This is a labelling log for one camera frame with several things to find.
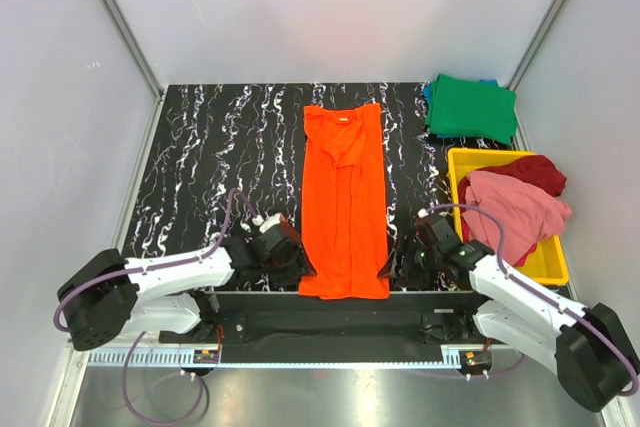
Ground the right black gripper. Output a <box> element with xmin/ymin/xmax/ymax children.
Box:
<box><xmin>376</xmin><ymin>233</ymin><xmax>442</xmax><ymax>291</ymax></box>

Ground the orange t shirt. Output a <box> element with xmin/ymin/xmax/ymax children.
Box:
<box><xmin>298</xmin><ymin>103</ymin><xmax>390</xmax><ymax>300</ymax></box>

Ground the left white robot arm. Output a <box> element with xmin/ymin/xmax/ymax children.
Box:
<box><xmin>53</xmin><ymin>214</ymin><xmax>316</xmax><ymax>351</ymax></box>

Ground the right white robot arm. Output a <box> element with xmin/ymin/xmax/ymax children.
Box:
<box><xmin>378</xmin><ymin>215</ymin><xmax>639</xmax><ymax>412</ymax></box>

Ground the pink t shirt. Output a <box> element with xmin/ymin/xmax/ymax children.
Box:
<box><xmin>461</xmin><ymin>171</ymin><xmax>572</xmax><ymax>266</ymax></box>

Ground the yellow plastic bin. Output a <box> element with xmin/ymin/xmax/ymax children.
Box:
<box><xmin>447</xmin><ymin>148</ymin><xmax>569</xmax><ymax>286</ymax></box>

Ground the folded green t shirt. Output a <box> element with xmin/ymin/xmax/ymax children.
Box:
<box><xmin>425</xmin><ymin>74</ymin><xmax>518</xmax><ymax>144</ymax></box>

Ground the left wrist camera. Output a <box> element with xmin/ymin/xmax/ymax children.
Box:
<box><xmin>251</xmin><ymin>213</ymin><xmax>287</xmax><ymax>236</ymax></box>

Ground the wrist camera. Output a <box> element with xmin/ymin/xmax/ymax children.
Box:
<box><xmin>251</xmin><ymin>213</ymin><xmax>287</xmax><ymax>236</ymax></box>
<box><xmin>415</xmin><ymin>209</ymin><xmax>455</xmax><ymax>244</ymax></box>

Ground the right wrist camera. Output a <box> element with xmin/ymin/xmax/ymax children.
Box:
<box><xmin>415</xmin><ymin>209</ymin><xmax>455</xmax><ymax>244</ymax></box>

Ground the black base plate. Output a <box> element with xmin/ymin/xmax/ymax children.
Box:
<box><xmin>159</xmin><ymin>292</ymin><xmax>486</xmax><ymax>366</ymax></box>

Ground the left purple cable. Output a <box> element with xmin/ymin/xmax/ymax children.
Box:
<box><xmin>53</xmin><ymin>189</ymin><xmax>261</xmax><ymax>423</ymax></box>

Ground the aluminium frame rail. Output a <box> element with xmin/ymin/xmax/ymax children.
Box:
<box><xmin>42</xmin><ymin>0</ymin><xmax>166</xmax><ymax>426</ymax></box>

